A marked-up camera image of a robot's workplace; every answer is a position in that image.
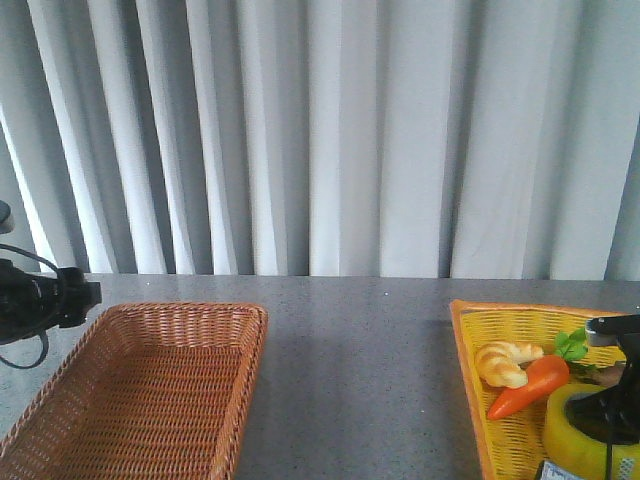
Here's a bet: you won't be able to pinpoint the brown wicker basket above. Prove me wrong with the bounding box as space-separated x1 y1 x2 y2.
1 302 268 479

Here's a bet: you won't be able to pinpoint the grey pleated curtain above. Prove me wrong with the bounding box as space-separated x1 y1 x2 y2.
1 1 639 280

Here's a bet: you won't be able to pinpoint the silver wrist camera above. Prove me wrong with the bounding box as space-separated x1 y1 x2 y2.
585 328 618 347

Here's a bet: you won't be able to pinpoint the orange toy carrot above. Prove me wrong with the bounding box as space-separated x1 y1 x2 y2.
486 327 588 421

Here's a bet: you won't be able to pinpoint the toy croissant bread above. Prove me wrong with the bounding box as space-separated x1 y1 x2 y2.
474 341 544 389

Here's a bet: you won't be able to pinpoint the yellow packing tape roll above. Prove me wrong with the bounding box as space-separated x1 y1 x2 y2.
542 383 640 480

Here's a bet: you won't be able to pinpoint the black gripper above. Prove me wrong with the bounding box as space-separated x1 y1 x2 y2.
566 314 639 444
1 259 102 344

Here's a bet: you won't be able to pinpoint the brown ginger root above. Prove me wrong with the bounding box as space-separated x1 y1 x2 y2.
582 362 626 388

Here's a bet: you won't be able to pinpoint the yellow woven basket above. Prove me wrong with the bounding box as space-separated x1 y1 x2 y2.
449 299 640 480

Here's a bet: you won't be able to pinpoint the small grey printed packet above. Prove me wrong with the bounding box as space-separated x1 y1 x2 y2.
534 460 582 480

